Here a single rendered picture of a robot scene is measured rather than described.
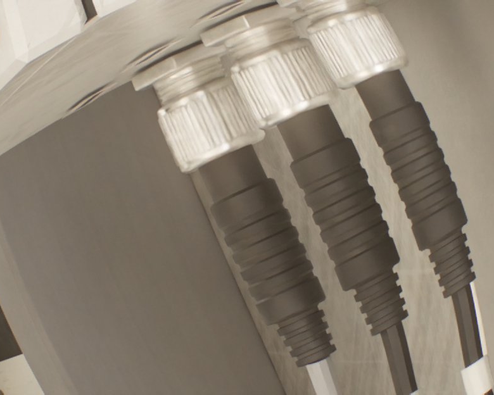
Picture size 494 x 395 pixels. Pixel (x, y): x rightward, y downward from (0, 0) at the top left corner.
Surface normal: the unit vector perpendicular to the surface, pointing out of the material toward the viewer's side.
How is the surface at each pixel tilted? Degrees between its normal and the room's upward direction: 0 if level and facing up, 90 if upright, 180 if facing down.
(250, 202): 45
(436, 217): 50
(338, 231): 62
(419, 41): 90
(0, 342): 39
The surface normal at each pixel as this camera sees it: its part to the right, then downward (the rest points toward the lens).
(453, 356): -0.84, 0.38
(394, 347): 0.00, 0.04
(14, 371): 0.23, -0.43
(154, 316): 0.37, -0.09
